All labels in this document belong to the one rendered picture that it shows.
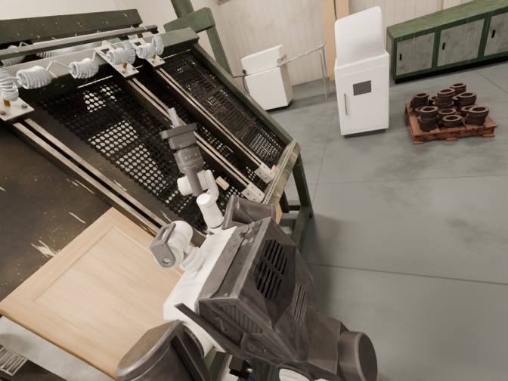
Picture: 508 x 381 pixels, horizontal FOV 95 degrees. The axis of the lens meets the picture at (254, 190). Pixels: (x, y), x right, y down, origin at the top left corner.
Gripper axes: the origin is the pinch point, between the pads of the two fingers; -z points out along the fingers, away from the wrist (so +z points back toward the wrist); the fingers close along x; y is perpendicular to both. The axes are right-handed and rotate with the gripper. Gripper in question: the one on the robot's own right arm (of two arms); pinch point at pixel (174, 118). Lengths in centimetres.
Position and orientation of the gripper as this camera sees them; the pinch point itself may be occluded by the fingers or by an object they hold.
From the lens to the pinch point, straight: 85.4
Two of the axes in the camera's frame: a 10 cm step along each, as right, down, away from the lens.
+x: -8.3, 3.7, -4.2
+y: -5.0, -1.3, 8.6
